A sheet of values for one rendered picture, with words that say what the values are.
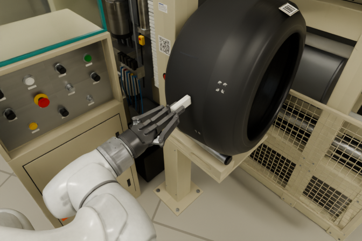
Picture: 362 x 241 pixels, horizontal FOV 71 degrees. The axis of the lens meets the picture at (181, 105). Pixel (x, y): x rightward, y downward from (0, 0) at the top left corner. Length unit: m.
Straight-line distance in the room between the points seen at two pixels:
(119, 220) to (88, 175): 0.14
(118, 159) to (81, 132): 0.67
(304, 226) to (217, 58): 1.56
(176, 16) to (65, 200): 0.71
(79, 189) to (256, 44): 0.55
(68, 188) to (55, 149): 0.67
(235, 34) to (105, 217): 0.54
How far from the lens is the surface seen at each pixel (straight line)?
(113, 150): 0.64
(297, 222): 2.06
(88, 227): 0.52
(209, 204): 1.97
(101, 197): 0.56
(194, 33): 0.78
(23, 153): 1.24
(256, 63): 0.72
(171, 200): 1.96
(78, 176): 0.62
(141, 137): 0.68
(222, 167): 1.07
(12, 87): 1.12
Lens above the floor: 1.73
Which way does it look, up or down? 41 degrees down
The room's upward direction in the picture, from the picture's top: straight up
